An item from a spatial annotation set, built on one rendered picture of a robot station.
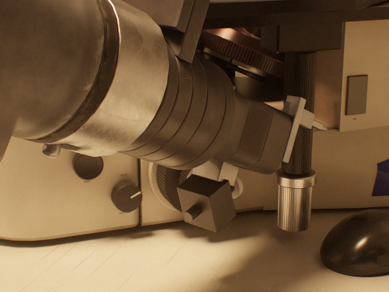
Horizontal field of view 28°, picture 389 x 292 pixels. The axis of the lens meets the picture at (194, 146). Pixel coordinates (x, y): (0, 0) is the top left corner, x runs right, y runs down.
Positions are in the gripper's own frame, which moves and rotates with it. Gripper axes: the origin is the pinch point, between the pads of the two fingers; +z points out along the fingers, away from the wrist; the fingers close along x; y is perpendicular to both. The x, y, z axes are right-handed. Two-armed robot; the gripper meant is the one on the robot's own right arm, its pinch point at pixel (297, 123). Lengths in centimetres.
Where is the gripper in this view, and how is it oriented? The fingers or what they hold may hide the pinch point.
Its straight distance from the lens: 62.3
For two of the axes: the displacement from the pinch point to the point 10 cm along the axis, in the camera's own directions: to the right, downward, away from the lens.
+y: -2.8, 9.6, -0.4
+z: 6.0, 2.1, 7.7
